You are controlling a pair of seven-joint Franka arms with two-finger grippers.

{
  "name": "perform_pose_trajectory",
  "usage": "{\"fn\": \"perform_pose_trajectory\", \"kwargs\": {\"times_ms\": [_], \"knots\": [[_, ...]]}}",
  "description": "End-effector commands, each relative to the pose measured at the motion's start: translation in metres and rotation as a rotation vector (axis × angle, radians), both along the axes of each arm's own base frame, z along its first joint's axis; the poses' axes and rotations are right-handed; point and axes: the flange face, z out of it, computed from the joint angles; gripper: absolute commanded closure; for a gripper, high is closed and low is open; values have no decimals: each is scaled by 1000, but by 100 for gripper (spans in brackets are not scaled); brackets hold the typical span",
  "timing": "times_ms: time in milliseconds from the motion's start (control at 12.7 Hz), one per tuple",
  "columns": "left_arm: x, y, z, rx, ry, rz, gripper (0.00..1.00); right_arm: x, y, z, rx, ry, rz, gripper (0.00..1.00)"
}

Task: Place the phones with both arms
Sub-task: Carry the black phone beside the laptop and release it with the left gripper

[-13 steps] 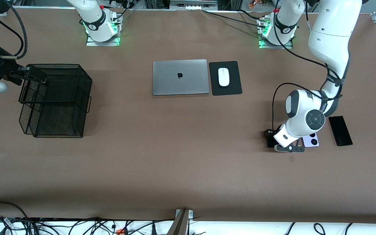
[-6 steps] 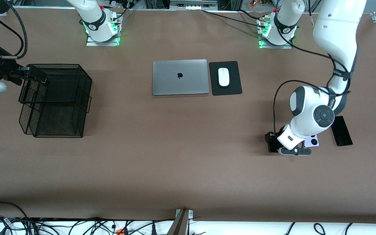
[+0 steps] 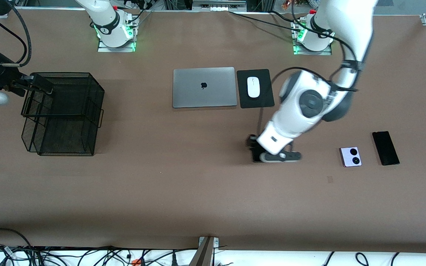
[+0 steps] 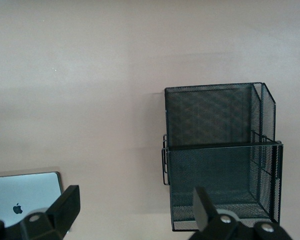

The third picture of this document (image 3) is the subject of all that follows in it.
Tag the black equipment rack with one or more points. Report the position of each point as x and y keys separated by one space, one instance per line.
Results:
x=216 y=4

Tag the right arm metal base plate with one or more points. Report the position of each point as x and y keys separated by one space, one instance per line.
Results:
x=117 y=49

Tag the silver closed laptop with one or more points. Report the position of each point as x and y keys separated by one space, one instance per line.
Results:
x=205 y=96

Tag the white computer mouse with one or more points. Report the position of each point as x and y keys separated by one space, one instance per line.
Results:
x=253 y=88

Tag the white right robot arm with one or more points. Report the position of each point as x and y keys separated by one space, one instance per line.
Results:
x=105 y=18

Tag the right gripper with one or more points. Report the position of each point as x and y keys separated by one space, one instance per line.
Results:
x=3 y=76

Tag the black mouse pad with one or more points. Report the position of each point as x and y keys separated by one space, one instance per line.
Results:
x=264 y=99

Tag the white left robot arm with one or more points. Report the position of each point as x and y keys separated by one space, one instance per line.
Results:
x=350 y=22

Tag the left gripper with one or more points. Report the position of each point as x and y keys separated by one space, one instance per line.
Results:
x=254 y=147

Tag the aluminium bracket post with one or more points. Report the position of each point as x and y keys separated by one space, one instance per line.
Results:
x=205 y=255

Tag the long black phone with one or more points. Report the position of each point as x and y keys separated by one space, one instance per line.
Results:
x=385 y=147

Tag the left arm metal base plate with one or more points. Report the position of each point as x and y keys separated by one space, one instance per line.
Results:
x=311 y=53

